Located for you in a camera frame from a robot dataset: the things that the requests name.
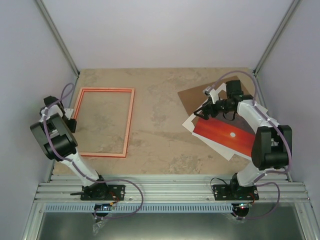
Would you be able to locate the clear plastic bag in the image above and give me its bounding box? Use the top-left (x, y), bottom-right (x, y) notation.
top-left (92, 219), bottom-right (107, 236)

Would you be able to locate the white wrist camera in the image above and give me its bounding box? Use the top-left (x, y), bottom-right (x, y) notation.
top-left (203, 86), bottom-right (219, 104)
top-left (64, 108), bottom-right (74, 120)

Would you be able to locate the aluminium corner post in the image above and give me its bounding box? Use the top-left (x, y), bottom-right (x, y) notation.
top-left (34, 0), bottom-right (80, 78)
top-left (252, 0), bottom-right (302, 77)

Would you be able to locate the red wooden picture frame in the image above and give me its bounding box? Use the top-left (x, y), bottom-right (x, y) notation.
top-left (73, 87), bottom-right (135, 159)

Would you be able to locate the aluminium corner post left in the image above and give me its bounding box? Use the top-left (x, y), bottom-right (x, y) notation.
top-left (34, 0), bottom-right (80, 78)

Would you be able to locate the white photo mat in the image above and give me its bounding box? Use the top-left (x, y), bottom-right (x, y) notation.
top-left (182, 114), bottom-right (248, 161)

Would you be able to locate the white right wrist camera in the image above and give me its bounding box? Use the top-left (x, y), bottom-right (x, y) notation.
top-left (203, 86), bottom-right (219, 104)

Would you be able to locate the grey slotted cable duct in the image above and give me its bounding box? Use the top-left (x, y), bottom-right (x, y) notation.
top-left (44, 203), bottom-right (233, 214)

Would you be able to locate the red sunset photo print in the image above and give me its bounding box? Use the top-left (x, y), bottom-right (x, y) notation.
top-left (192, 113), bottom-right (255, 160)

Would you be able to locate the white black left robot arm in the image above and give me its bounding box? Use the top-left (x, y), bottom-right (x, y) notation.
top-left (30, 96), bottom-right (110, 200)

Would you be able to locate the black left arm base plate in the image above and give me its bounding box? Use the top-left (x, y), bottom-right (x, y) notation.
top-left (80, 183), bottom-right (126, 202)

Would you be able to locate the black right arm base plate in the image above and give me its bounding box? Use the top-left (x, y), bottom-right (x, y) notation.
top-left (211, 184), bottom-right (260, 201)

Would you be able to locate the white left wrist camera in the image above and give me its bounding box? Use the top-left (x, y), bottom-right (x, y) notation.
top-left (64, 108), bottom-right (74, 120)

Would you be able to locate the aluminium corner post right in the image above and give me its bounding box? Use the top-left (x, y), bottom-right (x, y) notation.
top-left (252, 0), bottom-right (302, 77)

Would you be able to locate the aluminium rail platform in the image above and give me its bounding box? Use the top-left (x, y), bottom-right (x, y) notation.
top-left (34, 174), bottom-right (310, 203)

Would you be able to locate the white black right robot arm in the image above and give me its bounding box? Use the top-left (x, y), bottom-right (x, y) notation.
top-left (193, 80), bottom-right (292, 200)

